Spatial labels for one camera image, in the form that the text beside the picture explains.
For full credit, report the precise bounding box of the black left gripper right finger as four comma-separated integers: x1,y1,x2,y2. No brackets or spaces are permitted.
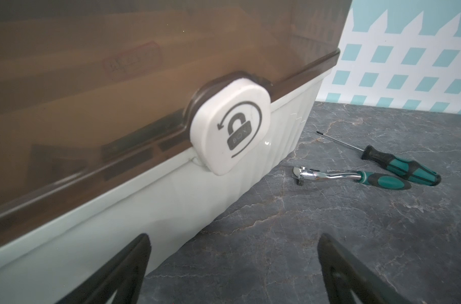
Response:
317,233,409,303

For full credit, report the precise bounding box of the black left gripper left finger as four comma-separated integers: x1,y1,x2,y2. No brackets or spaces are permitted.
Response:
58,234,152,303

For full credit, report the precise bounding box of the green black screwdriver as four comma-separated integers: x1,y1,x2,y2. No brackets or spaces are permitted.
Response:
317,131,442,186

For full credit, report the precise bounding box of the white box with brown lid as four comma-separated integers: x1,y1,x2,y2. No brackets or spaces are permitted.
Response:
0,1,351,303

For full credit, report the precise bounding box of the green handled ratchet wrench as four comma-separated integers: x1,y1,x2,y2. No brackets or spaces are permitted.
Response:
292,167,412,190

